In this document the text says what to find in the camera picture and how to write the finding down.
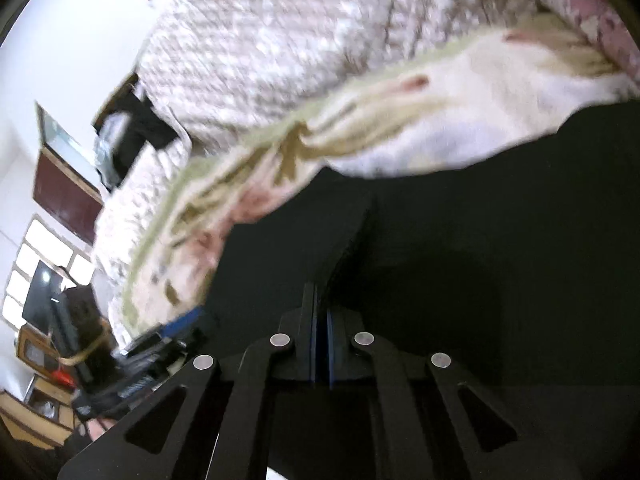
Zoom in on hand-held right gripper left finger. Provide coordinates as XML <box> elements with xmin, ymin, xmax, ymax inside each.
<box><xmin>56</xmin><ymin>282</ymin><xmax>321</xmax><ymax>480</ymax></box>

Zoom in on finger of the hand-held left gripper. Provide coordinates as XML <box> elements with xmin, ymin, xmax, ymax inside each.
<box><xmin>160</xmin><ymin>306</ymin><xmax>210</xmax><ymax>338</ymax></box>
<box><xmin>172</xmin><ymin>312</ymin><xmax>222</xmax><ymax>366</ymax></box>

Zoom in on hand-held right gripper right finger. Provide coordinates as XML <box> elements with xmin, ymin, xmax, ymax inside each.
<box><xmin>325</xmin><ymin>305</ymin><xmax>583</xmax><ymax>480</ymax></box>

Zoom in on person's left hand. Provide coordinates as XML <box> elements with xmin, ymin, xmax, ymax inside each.
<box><xmin>82</xmin><ymin>416</ymin><xmax>122</xmax><ymax>445</ymax></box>

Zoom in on light wooden cabinet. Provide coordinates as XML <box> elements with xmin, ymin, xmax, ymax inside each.
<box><xmin>0</xmin><ymin>325</ymin><xmax>77</xmax><ymax>452</ymax></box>

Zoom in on black television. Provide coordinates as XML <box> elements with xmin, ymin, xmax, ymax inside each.
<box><xmin>21</xmin><ymin>259</ymin><xmax>69</xmax><ymax>332</ymax></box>

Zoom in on bright window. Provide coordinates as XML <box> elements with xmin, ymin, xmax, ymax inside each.
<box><xmin>0</xmin><ymin>214</ymin><xmax>97</xmax><ymax>332</ymax></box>

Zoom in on dark brown wooden cabinet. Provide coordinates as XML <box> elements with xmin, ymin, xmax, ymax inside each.
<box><xmin>32</xmin><ymin>101</ymin><xmax>107</xmax><ymax>247</ymax></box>

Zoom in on black garment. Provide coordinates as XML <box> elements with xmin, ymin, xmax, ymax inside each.
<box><xmin>92</xmin><ymin>82</ymin><xmax>180</xmax><ymax>188</ymax></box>

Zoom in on white fleece blanket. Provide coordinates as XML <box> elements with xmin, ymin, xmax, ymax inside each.
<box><xmin>107</xmin><ymin>12</ymin><xmax>631</xmax><ymax>343</ymax></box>

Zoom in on white quilted bedspread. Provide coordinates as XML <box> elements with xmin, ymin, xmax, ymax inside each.
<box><xmin>92</xmin><ymin>0</ymin><xmax>551</xmax><ymax>321</ymax></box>

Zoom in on pink floral quilt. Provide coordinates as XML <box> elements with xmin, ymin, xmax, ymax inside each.
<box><xmin>510</xmin><ymin>0</ymin><xmax>640</xmax><ymax>93</ymax></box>

